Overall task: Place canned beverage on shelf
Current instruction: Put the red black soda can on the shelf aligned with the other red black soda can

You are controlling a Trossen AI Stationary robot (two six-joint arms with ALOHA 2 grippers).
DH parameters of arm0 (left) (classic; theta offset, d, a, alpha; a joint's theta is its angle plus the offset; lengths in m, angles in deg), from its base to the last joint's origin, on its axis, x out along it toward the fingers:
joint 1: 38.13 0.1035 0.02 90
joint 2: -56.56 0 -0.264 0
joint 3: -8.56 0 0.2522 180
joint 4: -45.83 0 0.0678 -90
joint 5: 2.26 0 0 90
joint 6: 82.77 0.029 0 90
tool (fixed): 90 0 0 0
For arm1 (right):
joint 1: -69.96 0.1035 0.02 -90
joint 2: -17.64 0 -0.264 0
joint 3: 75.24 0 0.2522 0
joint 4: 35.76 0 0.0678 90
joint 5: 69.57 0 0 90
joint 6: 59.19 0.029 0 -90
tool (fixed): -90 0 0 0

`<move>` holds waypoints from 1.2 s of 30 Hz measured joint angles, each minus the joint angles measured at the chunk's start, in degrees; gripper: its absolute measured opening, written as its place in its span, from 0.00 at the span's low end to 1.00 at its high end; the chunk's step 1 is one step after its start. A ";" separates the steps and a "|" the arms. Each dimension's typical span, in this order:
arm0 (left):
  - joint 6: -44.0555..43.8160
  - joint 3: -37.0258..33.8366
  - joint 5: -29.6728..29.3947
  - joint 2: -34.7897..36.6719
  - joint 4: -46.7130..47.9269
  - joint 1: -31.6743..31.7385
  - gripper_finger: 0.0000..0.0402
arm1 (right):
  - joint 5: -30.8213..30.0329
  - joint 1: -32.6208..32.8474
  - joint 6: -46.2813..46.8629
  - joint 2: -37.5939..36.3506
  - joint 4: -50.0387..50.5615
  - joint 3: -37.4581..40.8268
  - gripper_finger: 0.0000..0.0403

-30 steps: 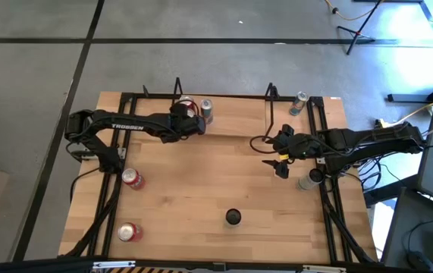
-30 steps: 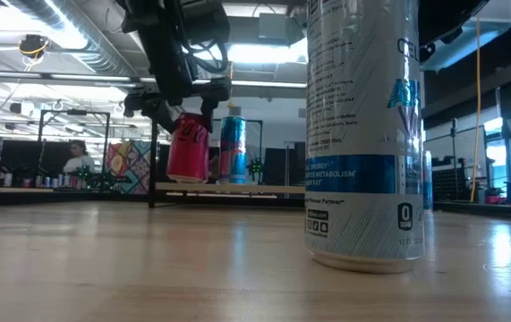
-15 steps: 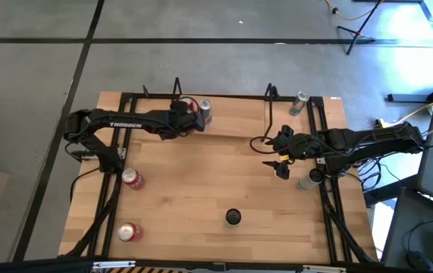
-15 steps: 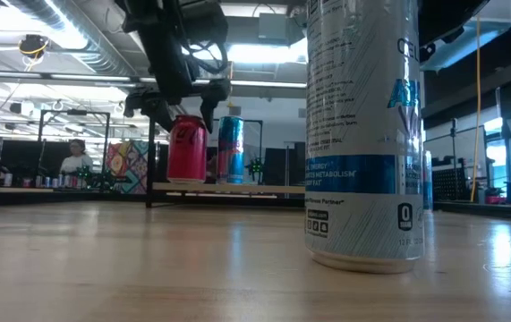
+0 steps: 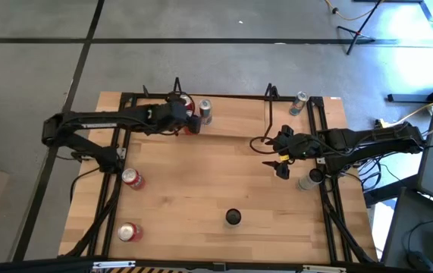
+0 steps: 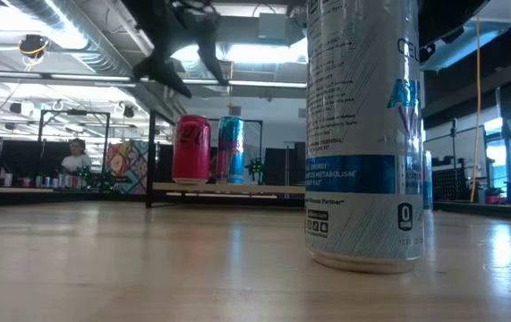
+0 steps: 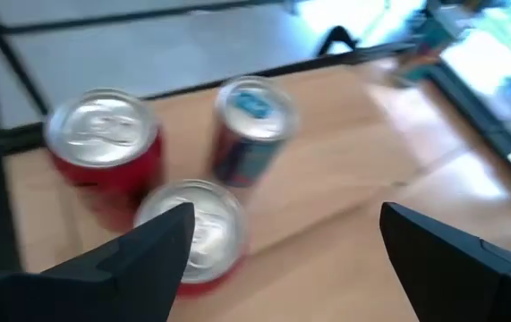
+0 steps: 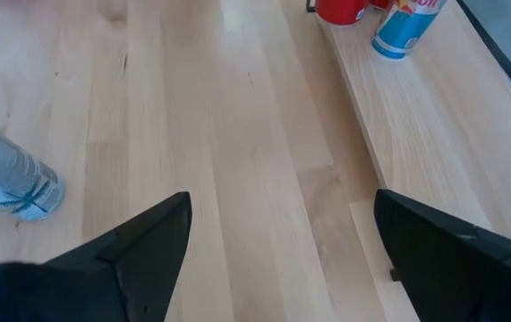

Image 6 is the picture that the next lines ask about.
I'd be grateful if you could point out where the yellow hanging cable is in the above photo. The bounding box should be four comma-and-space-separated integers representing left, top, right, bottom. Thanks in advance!
469, 17, 482, 203

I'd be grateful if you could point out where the grey ceiling air unit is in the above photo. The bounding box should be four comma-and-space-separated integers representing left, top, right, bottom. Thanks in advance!
258, 12, 293, 46

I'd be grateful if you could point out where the colourful patchwork panel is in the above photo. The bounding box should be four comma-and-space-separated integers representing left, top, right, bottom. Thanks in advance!
105, 140, 149, 195

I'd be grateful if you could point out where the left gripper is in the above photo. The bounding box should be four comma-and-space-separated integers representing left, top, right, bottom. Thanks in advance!
123, 0, 229, 99

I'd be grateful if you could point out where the small black green-lit device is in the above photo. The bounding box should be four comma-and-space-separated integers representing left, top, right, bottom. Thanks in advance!
244, 157, 265, 183

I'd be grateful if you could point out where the black tripod stand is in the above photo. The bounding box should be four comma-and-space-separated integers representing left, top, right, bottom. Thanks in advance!
449, 118, 458, 171

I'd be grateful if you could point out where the background work table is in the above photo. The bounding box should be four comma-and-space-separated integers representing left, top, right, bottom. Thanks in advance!
0, 183, 148, 194

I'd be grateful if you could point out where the black perforated rack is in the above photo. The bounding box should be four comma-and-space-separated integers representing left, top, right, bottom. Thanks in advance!
431, 156, 472, 202

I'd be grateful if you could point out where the long linear ceiling light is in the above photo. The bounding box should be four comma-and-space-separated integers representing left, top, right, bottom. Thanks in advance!
0, 69, 308, 89

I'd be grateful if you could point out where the small red container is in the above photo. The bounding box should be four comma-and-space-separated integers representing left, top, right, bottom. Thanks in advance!
484, 186, 507, 206

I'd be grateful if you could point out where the white Celsius can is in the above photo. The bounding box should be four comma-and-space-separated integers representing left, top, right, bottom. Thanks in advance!
303, 0, 425, 275

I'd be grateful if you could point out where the black cabinet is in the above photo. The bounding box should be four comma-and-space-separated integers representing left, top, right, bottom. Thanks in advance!
263, 141, 306, 185

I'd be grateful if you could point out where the black ceiling cable reel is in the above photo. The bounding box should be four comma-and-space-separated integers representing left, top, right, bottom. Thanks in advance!
17, 33, 50, 60

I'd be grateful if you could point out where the person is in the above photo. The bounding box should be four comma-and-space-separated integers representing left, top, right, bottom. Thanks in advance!
60, 137, 93, 175

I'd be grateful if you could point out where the red Coca-Cola can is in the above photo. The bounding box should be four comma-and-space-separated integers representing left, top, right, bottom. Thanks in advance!
171, 114, 213, 186

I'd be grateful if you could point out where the black metal shelf frame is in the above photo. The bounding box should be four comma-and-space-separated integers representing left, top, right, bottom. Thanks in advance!
145, 109, 306, 209

